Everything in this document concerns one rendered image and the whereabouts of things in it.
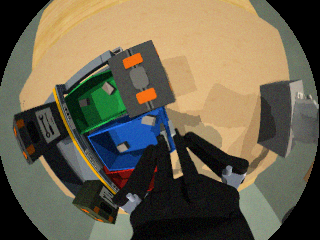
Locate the dark grey metal shelf rack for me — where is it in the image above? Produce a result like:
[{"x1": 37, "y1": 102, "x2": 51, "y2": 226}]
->
[{"x1": 42, "y1": 46, "x2": 123, "y2": 197}]

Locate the green open bin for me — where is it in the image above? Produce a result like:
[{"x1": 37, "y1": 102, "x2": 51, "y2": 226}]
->
[{"x1": 65, "y1": 70, "x2": 127, "y2": 135}]

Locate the blue bin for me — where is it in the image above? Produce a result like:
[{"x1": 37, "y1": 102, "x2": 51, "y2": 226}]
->
[{"x1": 87, "y1": 106, "x2": 176, "y2": 171}]

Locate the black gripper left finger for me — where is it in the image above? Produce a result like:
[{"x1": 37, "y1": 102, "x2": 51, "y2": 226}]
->
[{"x1": 112, "y1": 123, "x2": 174, "y2": 215}]

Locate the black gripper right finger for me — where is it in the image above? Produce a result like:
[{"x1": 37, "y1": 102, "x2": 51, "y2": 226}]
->
[{"x1": 168, "y1": 120, "x2": 249, "y2": 205}]

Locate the red open bin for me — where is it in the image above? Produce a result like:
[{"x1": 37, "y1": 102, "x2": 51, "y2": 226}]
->
[{"x1": 103, "y1": 165, "x2": 154, "y2": 191}]

